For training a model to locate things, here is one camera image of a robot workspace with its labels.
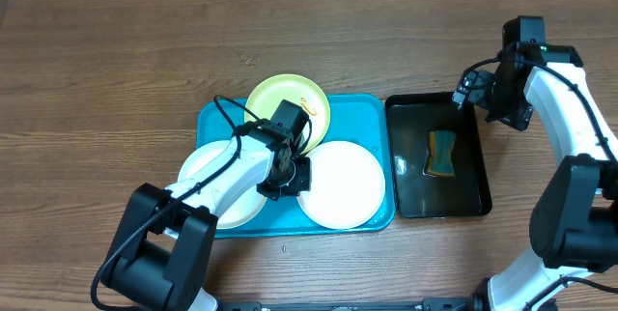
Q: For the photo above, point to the yellow plate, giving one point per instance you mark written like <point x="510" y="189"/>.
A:
<point x="265" y="98"/>

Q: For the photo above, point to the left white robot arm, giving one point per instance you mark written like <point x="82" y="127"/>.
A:
<point x="160" y="253"/>

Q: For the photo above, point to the green yellow sponge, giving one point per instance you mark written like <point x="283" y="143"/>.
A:
<point x="440" y="148"/>

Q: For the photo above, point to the teal plastic tray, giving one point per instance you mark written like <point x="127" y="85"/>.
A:
<point x="357" y="118"/>

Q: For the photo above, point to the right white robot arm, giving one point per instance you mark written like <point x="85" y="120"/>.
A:
<point x="573" y="226"/>

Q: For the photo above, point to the black water tray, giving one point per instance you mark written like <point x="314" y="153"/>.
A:
<point x="410" y="118"/>

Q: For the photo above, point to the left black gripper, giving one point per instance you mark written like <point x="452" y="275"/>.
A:
<point x="302" y="182"/>

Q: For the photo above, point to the white plate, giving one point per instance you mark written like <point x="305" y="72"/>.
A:
<point x="245" y="208"/>

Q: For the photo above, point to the pale pink plate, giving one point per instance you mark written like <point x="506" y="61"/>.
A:
<point x="347" y="186"/>

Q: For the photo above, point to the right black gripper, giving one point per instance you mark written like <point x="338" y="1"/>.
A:
<point x="519" y="118"/>

